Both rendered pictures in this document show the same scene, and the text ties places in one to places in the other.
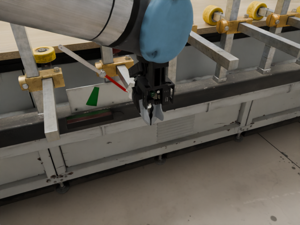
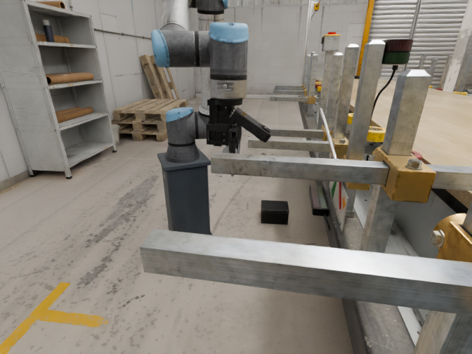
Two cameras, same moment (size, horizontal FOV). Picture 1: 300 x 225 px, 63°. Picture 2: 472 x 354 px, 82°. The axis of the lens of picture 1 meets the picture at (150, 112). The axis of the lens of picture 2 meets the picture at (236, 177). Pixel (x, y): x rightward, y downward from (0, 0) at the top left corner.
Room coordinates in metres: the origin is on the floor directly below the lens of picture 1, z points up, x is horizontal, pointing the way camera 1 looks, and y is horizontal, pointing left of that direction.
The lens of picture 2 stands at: (0.90, -0.61, 1.12)
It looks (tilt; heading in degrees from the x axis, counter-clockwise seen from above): 23 degrees down; 121
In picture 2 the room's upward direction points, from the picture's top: straight up
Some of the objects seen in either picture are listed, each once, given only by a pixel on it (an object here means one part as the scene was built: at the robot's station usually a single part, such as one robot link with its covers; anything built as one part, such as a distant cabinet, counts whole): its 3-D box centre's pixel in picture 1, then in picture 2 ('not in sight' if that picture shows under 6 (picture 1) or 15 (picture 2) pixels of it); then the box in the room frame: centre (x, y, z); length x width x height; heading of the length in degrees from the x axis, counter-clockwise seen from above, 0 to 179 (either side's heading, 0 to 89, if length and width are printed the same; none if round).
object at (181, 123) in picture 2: not in sight; (182, 124); (-0.11, 0.52, 0.79); 0.17 x 0.15 x 0.18; 39
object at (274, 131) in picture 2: not in sight; (305, 133); (0.56, 0.55, 0.82); 0.44 x 0.03 x 0.04; 21
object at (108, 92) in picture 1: (104, 95); (336, 192); (0.78, 0.17, 0.75); 0.26 x 0.01 x 0.10; 111
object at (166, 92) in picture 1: (153, 77); (225, 121); (0.51, -0.01, 0.97); 0.09 x 0.08 x 0.12; 20
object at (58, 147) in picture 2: not in sight; (62, 93); (-2.21, 1.03, 0.78); 0.90 x 0.45 x 1.55; 113
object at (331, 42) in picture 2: not in sight; (330, 43); (0.55, 0.86, 1.18); 0.07 x 0.07 x 0.08; 21
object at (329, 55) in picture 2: not in sight; (323, 99); (0.55, 0.86, 0.93); 0.05 x 0.05 x 0.45; 21
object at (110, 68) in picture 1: (114, 66); (355, 170); (0.83, 0.13, 0.85); 0.14 x 0.06 x 0.05; 111
